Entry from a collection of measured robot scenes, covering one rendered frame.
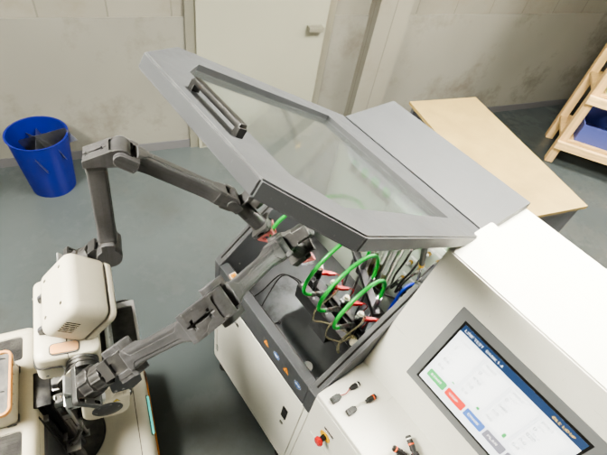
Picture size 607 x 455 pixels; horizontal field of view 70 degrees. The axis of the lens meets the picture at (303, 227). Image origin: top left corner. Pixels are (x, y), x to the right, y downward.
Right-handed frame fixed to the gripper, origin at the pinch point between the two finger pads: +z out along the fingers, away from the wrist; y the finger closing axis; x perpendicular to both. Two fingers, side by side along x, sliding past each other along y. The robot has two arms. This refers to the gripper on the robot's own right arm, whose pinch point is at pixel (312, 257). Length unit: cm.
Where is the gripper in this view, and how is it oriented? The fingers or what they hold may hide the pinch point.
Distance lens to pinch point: 159.0
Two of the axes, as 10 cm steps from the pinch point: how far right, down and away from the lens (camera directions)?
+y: 7.5, -6.0, -2.7
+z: 5.5, 3.5, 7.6
